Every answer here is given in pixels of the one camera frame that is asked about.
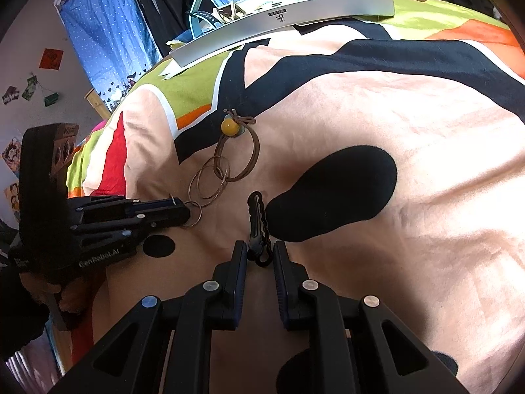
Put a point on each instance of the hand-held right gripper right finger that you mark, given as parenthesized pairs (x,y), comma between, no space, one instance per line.
(282,287)

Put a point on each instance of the cartoon wall poster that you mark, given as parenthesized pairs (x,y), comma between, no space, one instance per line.
(12,154)
(13,201)

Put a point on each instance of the grey shallow box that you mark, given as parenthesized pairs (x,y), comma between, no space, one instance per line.
(287,16)

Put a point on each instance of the person's left forearm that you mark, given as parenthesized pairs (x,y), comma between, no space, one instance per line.
(20,320)

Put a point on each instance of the small wall picture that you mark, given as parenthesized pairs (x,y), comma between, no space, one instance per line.
(50,99)
(10,95)
(29,87)

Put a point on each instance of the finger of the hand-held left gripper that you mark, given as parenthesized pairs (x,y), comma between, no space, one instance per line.
(156,208)
(123,234)

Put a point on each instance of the black hair clip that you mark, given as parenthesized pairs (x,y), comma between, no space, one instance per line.
(256,230)

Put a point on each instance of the person's left hand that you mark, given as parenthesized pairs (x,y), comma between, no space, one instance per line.
(76,295)

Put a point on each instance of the light wooden furniture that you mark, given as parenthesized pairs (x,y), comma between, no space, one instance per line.
(98,104)

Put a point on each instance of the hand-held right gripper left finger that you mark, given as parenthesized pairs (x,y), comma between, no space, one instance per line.
(240,283)

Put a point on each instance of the red wall sticker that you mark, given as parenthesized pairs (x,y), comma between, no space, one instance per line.
(51,58)

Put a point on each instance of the colourful printed blanket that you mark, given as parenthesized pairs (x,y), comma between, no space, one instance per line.
(410,234)

